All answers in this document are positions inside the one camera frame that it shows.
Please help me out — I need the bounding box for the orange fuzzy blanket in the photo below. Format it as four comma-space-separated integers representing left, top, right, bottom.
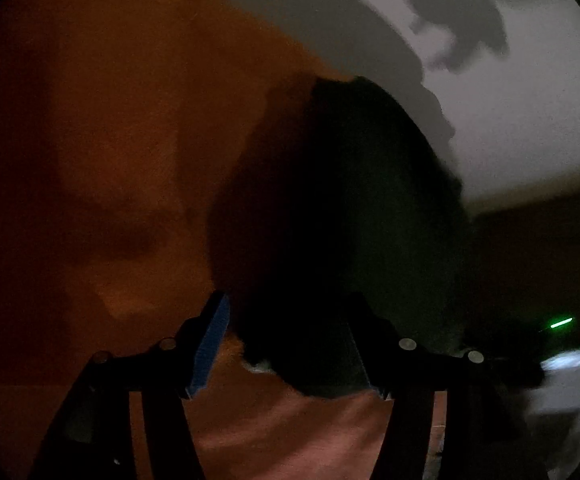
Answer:
0, 0, 446, 480

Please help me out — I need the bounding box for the dark brown wooden furniture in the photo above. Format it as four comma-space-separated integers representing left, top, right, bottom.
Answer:
470, 185, 580, 343

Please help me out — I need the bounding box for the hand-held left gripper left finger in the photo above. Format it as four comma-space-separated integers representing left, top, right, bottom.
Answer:
30, 290, 233, 480

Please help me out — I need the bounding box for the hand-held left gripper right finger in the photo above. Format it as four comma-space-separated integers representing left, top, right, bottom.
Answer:
347, 292, 551, 480

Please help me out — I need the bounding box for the dark green cloth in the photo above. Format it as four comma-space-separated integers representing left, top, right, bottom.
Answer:
207, 75, 473, 398

